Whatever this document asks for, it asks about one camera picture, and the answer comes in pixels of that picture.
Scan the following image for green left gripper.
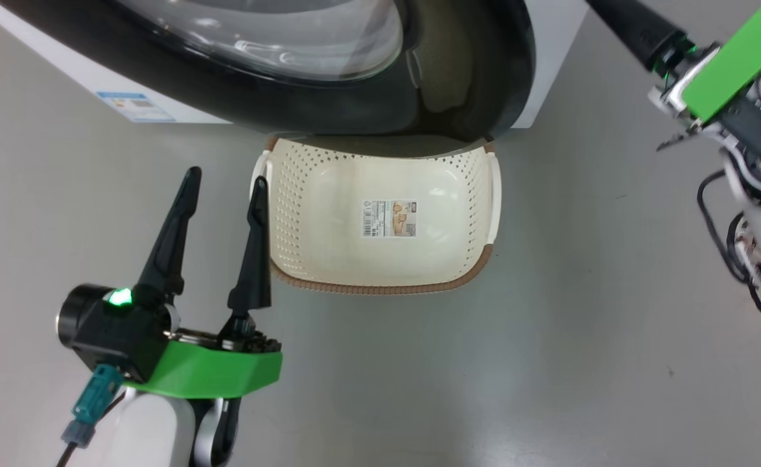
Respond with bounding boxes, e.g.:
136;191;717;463
124;167;284;400

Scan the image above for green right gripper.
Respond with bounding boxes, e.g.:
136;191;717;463
585;0;761;153

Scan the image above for black washer door glass window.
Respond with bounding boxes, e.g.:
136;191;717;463
0;0;537;142

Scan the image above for white front-load washing machine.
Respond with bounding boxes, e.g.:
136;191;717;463
0;0;590;129

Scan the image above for cream perforated laundry basket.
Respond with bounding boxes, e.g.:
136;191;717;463
250;135;502;296

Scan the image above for paper label inside basket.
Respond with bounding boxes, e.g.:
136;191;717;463
362;200;417;238

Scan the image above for blue energy label sticker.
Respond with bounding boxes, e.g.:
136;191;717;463
97;91;177;124

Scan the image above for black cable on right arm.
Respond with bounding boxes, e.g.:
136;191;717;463
697;170;761;331

